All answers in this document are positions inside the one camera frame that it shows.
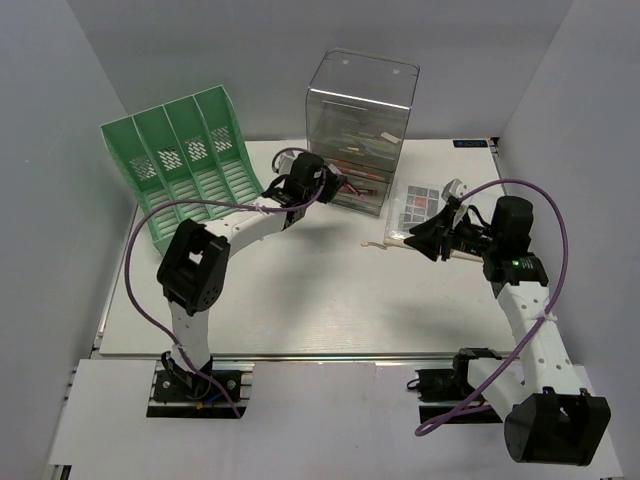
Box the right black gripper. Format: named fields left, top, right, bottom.
left=404, top=204, right=500, bottom=261

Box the red orange highlighter pen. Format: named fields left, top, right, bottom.
left=338, top=166, right=385, bottom=181

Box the plastic sleeve with printed sheets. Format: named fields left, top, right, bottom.
left=383, top=178, right=445, bottom=247

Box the yellow highlighter pen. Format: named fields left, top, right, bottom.
left=342, top=131, right=379, bottom=141

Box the beige eraser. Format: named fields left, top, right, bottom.
left=381, top=132, right=401, bottom=144

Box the clear plastic drawer cabinet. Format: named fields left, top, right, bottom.
left=305, top=49, right=420, bottom=217

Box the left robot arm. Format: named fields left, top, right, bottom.
left=157, top=152, right=346, bottom=399

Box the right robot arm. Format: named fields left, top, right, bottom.
left=404, top=196, right=611, bottom=466

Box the small blue label sticker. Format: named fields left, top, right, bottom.
left=453, top=139, right=489, bottom=148

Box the green plastic file organizer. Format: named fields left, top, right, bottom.
left=99, top=85, right=266, bottom=259

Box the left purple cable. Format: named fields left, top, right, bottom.
left=123, top=147, right=361, bottom=419

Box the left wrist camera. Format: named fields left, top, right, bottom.
left=271, top=149, right=299, bottom=175

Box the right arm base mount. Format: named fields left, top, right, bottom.
left=406, top=348, right=502, bottom=423

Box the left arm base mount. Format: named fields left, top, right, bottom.
left=146, top=351, right=251, bottom=420

